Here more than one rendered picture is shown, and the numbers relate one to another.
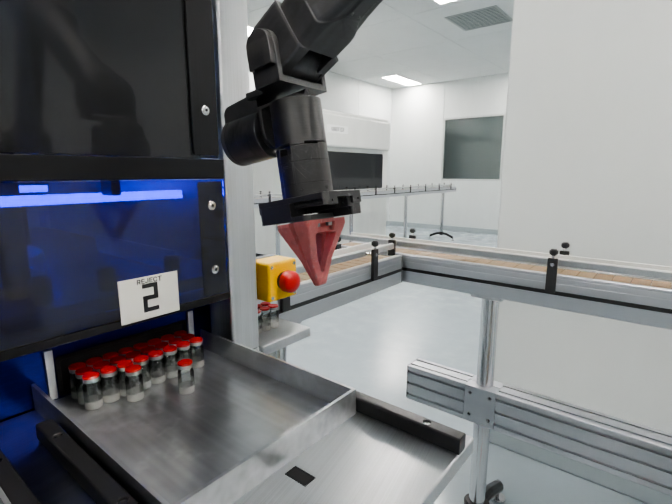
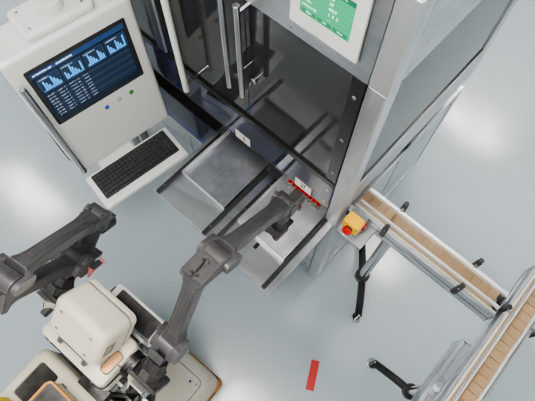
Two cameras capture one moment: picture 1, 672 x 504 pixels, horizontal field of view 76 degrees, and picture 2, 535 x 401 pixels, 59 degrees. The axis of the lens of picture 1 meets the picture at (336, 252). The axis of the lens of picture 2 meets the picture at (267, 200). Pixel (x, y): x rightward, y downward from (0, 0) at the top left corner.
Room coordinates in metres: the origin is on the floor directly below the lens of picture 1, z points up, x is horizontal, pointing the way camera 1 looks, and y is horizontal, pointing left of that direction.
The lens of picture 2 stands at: (0.47, -0.58, 2.76)
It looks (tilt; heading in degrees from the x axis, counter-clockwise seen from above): 66 degrees down; 93
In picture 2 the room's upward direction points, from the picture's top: 1 degrees clockwise
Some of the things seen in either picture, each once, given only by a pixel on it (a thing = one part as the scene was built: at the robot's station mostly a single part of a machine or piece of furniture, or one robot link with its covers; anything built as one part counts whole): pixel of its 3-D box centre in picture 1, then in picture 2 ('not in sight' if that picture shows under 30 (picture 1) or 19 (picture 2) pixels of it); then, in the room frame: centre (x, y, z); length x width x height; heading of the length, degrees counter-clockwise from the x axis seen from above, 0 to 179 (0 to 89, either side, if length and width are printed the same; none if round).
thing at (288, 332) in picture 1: (263, 332); (357, 227); (0.82, 0.15, 0.87); 0.14 x 0.13 x 0.02; 51
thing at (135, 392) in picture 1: (134, 383); not in sight; (0.55, 0.28, 0.90); 0.02 x 0.02 x 0.05
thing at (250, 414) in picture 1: (192, 399); (287, 212); (0.52, 0.19, 0.90); 0.34 x 0.26 x 0.04; 51
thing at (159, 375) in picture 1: (149, 369); (304, 194); (0.59, 0.27, 0.90); 0.18 x 0.02 x 0.05; 141
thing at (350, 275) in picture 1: (315, 276); (427, 249); (1.10, 0.05, 0.92); 0.69 x 0.16 x 0.16; 141
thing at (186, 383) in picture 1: (186, 377); not in sight; (0.56, 0.21, 0.90); 0.02 x 0.02 x 0.04
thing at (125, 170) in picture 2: not in sight; (135, 162); (-0.20, 0.43, 0.82); 0.40 x 0.14 x 0.02; 43
